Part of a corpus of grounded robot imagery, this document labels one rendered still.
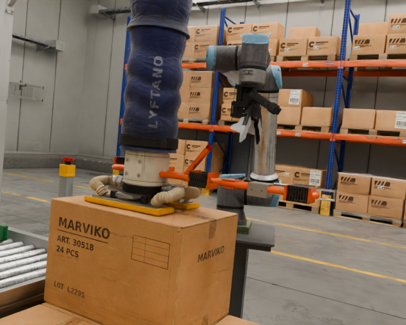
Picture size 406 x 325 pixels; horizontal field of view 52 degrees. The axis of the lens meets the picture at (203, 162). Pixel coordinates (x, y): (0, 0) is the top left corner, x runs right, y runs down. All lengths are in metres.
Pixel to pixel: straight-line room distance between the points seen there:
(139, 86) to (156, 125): 0.15
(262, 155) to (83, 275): 1.07
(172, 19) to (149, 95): 0.28
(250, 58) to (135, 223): 0.66
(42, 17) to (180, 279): 12.23
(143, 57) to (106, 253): 0.70
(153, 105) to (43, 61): 11.68
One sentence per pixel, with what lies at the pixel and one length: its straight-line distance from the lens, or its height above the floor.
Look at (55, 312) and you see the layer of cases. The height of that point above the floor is 0.54.
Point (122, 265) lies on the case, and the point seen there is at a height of 0.77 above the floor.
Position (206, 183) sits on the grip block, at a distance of 1.44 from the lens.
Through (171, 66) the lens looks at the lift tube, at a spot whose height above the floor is 1.47.
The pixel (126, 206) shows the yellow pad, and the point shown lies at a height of 0.96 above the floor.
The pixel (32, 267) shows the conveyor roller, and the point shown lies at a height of 0.54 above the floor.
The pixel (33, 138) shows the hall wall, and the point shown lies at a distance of 12.91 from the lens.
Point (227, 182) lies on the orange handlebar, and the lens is 1.42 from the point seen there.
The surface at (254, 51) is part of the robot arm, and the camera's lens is 1.42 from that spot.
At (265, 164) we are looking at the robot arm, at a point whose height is 1.13.
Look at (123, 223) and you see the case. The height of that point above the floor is 0.91.
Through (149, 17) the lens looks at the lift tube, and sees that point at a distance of 1.56.
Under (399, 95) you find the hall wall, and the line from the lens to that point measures 9.80.
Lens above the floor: 1.21
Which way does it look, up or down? 3 degrees down
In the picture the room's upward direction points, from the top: 5 degrees clockwise
